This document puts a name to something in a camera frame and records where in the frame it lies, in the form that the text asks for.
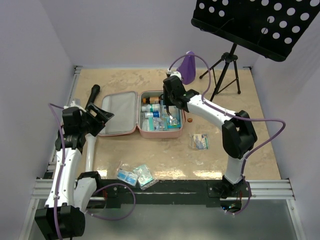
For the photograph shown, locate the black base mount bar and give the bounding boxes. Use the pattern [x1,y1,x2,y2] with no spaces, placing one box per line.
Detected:
[87,179,252,210]

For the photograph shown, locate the black microphone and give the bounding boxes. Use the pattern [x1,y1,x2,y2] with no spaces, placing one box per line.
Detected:
[86,84,101,106]

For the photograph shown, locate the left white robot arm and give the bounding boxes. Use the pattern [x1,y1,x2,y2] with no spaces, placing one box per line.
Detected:
[34,103,114,240]

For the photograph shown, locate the black handled scissors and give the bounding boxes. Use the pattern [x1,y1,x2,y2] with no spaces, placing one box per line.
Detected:
[165,105,173,120]

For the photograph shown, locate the pink medicine kit case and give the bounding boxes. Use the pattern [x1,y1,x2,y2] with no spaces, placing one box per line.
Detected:
[99,90,186,139]

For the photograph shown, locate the teal blister pack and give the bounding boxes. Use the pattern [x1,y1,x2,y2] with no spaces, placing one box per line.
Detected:
[133,164,158,190]

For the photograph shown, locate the black music stand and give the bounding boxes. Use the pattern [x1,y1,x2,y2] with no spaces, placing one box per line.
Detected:
[191,0,320,97]

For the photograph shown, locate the white green bottle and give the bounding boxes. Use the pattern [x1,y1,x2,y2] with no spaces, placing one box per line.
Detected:
[141,103,161,113]

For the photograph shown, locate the large blue packet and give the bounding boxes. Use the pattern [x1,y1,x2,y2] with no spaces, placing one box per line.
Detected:
[160,100,181,129]

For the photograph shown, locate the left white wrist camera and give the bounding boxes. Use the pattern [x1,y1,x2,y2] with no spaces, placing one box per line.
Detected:
[63,98,83,110]

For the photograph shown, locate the white tube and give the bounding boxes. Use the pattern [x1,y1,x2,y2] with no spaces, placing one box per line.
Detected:
[85,133,97,172]

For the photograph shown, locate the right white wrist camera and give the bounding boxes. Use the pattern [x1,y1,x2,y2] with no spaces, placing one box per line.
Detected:
[166,70,183,80]

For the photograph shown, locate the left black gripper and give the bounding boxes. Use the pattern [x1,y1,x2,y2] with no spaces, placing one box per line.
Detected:
[78,103,114,136]

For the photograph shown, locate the white blue small bottle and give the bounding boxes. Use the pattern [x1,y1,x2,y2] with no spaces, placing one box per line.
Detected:
[144,111,160,119]

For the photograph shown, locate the purple metronome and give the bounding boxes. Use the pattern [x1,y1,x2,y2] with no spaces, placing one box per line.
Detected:
[176,51,196,85]

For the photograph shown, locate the bandage packet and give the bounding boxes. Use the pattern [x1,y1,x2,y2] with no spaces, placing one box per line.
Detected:
[189,133,209,150]

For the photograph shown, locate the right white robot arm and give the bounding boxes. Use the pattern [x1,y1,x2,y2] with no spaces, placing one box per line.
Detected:
[163,73,258,197]

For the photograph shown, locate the blue white sachet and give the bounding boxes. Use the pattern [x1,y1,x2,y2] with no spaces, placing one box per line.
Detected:
[116,161,139,186]

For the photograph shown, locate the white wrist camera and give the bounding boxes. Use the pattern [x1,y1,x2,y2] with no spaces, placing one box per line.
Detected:
[166,70,183,80]
[63,98,83,110]

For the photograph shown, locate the teal topped zip bag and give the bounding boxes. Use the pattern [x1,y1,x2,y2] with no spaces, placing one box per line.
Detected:
[148,117,168,131]

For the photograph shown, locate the brown medicine bottle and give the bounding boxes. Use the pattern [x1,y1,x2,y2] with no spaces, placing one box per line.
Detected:
[142,96,161,105]

